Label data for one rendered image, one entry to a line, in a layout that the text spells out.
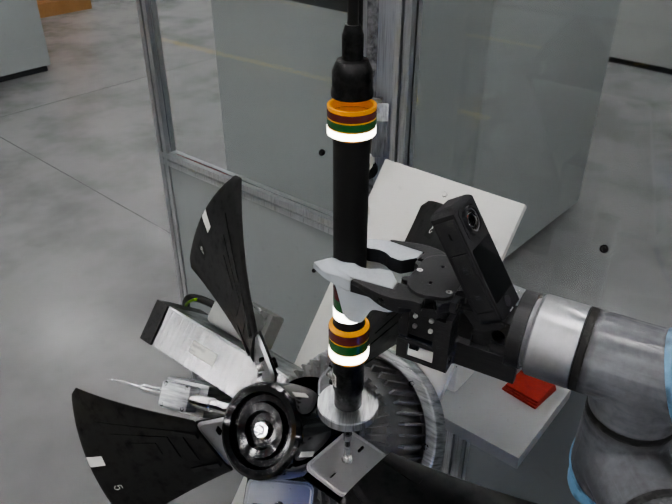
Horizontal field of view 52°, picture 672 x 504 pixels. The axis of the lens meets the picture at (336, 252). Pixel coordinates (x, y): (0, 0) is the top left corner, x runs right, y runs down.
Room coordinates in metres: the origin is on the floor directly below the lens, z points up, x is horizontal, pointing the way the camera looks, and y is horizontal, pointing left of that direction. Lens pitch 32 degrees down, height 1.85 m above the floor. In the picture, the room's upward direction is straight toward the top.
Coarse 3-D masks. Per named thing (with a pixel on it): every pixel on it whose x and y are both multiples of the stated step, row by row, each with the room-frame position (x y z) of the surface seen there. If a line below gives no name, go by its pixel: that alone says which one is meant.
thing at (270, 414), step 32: (256, 384) 0.63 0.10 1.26; (288, 384) 0.64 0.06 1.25; (224, 416) 0.62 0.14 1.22; (256, 416) 0.61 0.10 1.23; (288, 416) 0.59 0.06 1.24; (224, 448) 0.59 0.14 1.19; (256, 448) 0.58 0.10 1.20; (288, 448) 0.56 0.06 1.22; (320, 448) 0.58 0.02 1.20; (256, 480) 0.55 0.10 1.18
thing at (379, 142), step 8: (384, 104) 1.22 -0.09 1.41; (384, 112) 1.18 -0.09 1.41; (384, 120) 1.14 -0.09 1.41; (376, 128) 1.14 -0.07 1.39; (384, 128) 1.14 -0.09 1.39; (376, 136) 1.14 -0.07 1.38; (384, 136) 1.14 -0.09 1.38; (376, 144) 1.14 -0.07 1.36; (384, 144) 1.14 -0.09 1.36; (376, 152) 1.14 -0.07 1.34; (384, 152) 1.14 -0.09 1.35
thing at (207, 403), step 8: (128, 384) 0.85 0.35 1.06; (136, 384) 0.84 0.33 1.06; (144, 384) 0.83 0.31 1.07; (144, 392) 0.82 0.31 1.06; (152, 392) 0.81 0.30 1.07; (160, 392) 0.81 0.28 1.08; (192, 400) 0.77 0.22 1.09; (200, 400) 0.76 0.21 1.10; (208, 400) 0.76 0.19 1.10; (216, 400) 0.76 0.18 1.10; (200, 408) 0.76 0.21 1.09; (208, 408) 0.75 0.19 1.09; (216, 408) 0.75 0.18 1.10; (224, 408) 0.74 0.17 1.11
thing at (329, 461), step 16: (352, 432) 0.61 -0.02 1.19; (336, 448) 0.59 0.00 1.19; (352, 448) 0.59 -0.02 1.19; (368, 448) 0.59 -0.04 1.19; (320, 464) 0.56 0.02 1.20; (336, 464) 0.56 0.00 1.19; (352, 464) 0.56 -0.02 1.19; (368, 464) 0.57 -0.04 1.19; (320, 480) 0.54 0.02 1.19; (336, 480) 0.54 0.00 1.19; (352, 480) 0.54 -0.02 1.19
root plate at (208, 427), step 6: (210, 420) 0.65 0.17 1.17; (216, 420) 0.65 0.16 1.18; (222, 420) 0.64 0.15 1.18; (198, 426) 0.65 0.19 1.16; (204, 426) 0.65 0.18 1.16; (210, 426) 0.65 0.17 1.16; (216, 426) 0.65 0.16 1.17; (204, 432) 0.65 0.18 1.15; (210, 432) 0.65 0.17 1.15; (216, 432) 0.65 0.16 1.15; (210, 438) 0.65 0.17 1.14; (216, 438) 0.65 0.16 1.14; (216, 444) 0.65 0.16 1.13; (222, 444) 0.65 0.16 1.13; (216, 450) 0.65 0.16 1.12; (222, 450) 0.65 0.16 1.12; (222, 456) 0.65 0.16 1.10; (228, 462) 0.65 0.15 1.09
